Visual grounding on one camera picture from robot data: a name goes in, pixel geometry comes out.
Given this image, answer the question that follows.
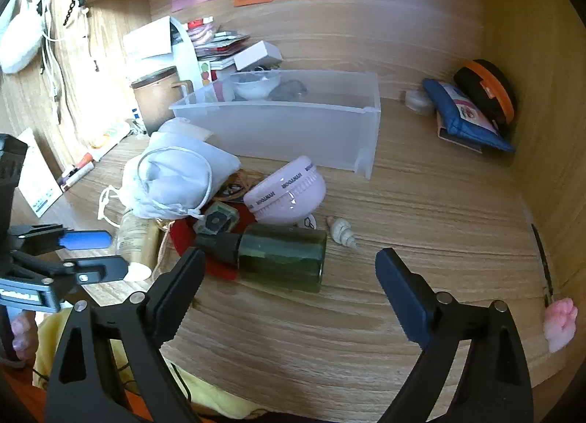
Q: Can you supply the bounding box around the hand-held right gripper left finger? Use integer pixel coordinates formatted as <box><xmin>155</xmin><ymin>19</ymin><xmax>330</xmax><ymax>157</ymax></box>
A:
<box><xmin>43</xmin><ymin>246</ymin><xmax>207</xmax><ymax>423</ymax></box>

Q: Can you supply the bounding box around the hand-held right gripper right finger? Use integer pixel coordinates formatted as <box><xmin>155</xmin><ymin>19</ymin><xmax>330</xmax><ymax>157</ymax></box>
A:
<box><xmin>375</xmin><ymin>247</ymin><xmax>534</xmax><ymax>423</ymax></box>

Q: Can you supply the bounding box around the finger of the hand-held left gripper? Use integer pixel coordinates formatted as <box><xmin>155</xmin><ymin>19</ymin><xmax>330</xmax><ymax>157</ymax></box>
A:
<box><xmin>10</xmin><ymin>251</ymin><xmax>131</xmax><ymax>290</ymax></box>
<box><xmin>8</xmin><ymin>223</ymin><xmax>113</xmax><ymax>255</ymax></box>

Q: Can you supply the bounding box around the red velvet pouch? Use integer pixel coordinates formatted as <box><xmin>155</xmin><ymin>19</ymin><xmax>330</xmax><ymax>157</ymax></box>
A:
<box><xmin>171</xmin><ymin>216</ymin><xmax>258</xmax><ymax>283</ymax></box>

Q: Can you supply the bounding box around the cream lotion tube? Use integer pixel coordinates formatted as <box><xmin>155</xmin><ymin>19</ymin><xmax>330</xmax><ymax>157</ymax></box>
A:
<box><xmin>116</xmin><ymin>209</ymin><xmax>162</xmax><ymax>283</ymax></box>

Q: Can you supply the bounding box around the white drawstring pouch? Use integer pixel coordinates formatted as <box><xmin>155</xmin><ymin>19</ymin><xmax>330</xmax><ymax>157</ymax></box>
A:
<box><xmin>98</xmin><ymin>118</ymin><xmax>242</xmax><ymax>223</ymax></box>

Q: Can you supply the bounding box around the green glass bottle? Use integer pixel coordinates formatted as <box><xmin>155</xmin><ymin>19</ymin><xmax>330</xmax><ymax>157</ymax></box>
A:
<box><xmin>196</xmin><ymin>222</ymin><xmax>329</xmax><ymax>294</ymax></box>

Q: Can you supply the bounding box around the translucent plastic container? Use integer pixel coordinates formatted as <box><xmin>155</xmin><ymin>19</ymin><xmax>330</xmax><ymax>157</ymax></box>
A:
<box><xmin>168</xmin><ymin>69</ymin><xmax>382</xmax><ymax>181</ymax></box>

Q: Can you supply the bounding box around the person's left hand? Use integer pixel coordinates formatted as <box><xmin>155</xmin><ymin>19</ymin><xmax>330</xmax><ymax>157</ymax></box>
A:
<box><xmin>11</xmin><ymin>315</ymin><xmax>36</xmax><ymax>360</ymax></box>

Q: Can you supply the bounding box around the white cardboard box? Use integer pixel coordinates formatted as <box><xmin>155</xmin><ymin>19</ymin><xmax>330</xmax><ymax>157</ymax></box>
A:
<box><xmin>17</xmin><ymin>127</ymin><xmax>64</xmax><ymax>218</ymax></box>

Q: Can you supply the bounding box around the marker pen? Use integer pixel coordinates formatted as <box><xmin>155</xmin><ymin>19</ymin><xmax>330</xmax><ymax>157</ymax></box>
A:
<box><xmin>59</xmin><ymin>156</ymin><xmax>96</xmax><ymax>191</ymax></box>

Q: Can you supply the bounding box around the green banknote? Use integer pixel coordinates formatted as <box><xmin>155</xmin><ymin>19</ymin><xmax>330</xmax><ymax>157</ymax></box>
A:
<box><xmin>193</xmin><ymin>203</ymin><xmax>240</xmax><ymax>237</ymax></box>

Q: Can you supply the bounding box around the spiral seashell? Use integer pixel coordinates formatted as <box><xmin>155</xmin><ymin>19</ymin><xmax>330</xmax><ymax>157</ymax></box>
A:
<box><xmin>326</xmin><ymin>216</ymin><xmax>360</xmax><ymax>252</ymax></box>

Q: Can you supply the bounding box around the white tube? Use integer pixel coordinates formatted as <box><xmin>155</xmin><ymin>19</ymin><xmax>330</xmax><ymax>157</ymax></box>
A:
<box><xmin>90</xmin><ymin>122</ymin><xmax>132</xmax><ymax>150</ymax></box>

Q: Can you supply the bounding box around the brown printed coaster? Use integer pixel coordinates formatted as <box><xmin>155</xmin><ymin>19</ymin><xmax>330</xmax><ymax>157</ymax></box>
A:
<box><xmin>214</xmin><ymin>170</ymin><xmax>265</xmax><ymax>205</ymax></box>

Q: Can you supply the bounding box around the yellow cloth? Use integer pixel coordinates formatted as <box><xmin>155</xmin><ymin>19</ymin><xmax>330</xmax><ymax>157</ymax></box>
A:
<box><xmin>34</xmin><ymin>312</ymin><xmax>259</xmax><ymax>420</ymax></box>

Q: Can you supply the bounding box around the brown mug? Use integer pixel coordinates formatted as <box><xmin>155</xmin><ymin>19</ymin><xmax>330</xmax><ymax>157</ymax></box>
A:
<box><xmin>131</xmin><ymin>66</ymin><xmax>194</xmax><ymax>136</ymax></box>

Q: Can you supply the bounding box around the pink paw toy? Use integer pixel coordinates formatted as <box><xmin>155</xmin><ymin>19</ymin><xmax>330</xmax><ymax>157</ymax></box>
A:
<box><xmin>544</xmin><ymin>298</ymin><xmax>576</xmax><ymax>354</ymax></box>

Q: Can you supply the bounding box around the blue pencil case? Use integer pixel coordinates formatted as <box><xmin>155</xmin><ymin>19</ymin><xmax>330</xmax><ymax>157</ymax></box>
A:
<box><xmin>422</xmin><ymin>78</ymin><xmax>516</xmax><ymax>154</ymax></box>

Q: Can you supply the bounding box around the white paper sheet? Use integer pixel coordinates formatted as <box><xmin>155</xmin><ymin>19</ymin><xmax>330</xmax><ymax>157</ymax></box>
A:
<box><xmin>122</xmin><ymin>16</ymin><xmax>173</xmax><ymax>60</ymax></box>

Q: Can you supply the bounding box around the small grey round pebble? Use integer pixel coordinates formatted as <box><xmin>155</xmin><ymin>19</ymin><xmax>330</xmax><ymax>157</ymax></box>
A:
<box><xmin>405</xmin><ymin>89</ymin><xmax>434</xmax><ymax>116</ymax></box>

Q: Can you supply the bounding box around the white bowl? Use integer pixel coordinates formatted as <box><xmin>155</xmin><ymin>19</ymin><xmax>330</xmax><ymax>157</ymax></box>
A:
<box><xmin>228</xmin><ymin>70</ymin><xmax>283</xmax><ymax>101</ymax></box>

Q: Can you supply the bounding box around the black orange round case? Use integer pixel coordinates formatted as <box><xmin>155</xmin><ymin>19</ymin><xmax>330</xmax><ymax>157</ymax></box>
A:
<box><xmin>453</xmin><ymin>59</ymin><xmax>518</xmax><ymax>127</ymax></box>

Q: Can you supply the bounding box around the stack of books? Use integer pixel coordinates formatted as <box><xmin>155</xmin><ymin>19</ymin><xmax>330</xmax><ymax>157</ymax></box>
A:
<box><xmin>194</xmin><ymin>29</ymin><xmax>252</xmax><ymax>72</ymax></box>

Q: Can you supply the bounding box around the pink striped pouch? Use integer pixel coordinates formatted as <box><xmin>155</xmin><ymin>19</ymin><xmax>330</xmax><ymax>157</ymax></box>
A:
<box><xmin>187</xmin><ymin>17</ymin><xmax>217</xmax><ymax>44</ymax></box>

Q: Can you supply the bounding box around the small white box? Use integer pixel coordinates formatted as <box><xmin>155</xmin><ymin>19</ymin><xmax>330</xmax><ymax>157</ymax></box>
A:
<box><xmin>233</xmin><ymin>40</ymin><xmax>283</xmax><ymax>72</ymax></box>

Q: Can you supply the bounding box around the white cable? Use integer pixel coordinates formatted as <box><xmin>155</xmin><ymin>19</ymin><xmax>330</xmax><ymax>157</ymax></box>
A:
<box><xmin>39</xmin><ymin>0</ymin><xmax>94</xmax><ymax>124</ymax></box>

